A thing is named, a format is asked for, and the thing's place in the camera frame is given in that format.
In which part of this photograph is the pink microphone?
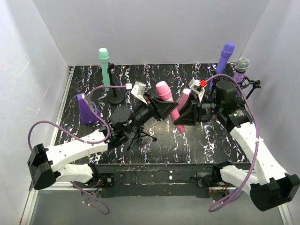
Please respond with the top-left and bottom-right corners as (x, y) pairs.
(156, 81), (180, 122)

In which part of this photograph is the round base stand front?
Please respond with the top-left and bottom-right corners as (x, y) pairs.
(209, 79), (218, 96)

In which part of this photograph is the round base stand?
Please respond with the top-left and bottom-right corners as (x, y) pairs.
(209, 79), (218, 96)
(107, 63), (125, 105)

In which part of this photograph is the black tripod mic stand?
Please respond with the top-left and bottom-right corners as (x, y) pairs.
(127, 126), (157, 151)

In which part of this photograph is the glitter purple microphone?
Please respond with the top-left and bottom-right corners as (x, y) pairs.
(233, 57), (250, 83)

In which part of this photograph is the purple plastic microphone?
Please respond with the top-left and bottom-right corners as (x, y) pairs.
(212, 42), (235, 75)

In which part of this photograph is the teal green microphone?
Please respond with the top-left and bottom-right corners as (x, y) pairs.
(98, 48), (110, 86)

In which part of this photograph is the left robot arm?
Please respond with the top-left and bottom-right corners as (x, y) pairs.
(28, 94), (178, 190)

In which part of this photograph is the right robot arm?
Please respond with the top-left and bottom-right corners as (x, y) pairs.
(174, 79), (300, 212)

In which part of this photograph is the pink metronome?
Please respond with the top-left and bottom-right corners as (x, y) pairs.
(177, 88), (191, 111)

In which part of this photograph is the purple metronome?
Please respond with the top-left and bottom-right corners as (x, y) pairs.
(76, 93), (99, 125)

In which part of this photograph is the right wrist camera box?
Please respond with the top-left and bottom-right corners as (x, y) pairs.
(188, 78), (207, 102)

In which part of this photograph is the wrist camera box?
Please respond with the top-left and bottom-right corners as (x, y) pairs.
(188, 78), (207, 102)
(131, 82), (146, 103)

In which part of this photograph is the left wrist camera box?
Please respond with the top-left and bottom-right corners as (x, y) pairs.
(131, 82), (146, 103)

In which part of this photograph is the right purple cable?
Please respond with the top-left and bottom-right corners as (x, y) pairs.
(203, 74), (260, 213)

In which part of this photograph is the purple cable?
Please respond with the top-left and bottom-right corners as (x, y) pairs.
(203, 74), (260, 213)
(27, 84), (132, 215)

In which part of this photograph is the shock mount tripod stand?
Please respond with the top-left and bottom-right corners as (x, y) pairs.
(239, 76), (261, 99)

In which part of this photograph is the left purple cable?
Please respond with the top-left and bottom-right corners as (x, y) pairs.
(27, 84), (132, 215)

